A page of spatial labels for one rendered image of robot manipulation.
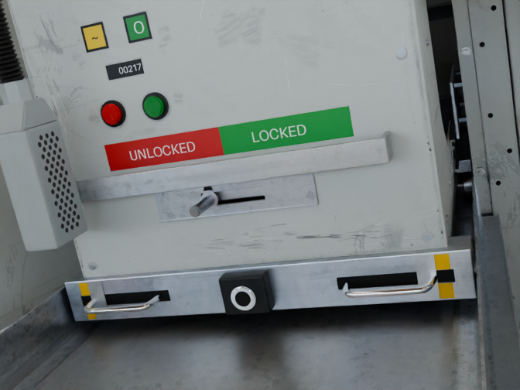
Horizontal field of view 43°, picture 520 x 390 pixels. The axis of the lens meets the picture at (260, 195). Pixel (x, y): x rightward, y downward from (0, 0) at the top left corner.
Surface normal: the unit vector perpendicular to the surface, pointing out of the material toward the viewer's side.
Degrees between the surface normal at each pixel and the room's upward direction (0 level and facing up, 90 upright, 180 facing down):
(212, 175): 90
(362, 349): 0
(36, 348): 90
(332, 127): 90
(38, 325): 90
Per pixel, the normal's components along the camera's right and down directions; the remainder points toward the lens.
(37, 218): -0.29, 0.28
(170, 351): -0.19, -0.96
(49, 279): 0.79, -0.02
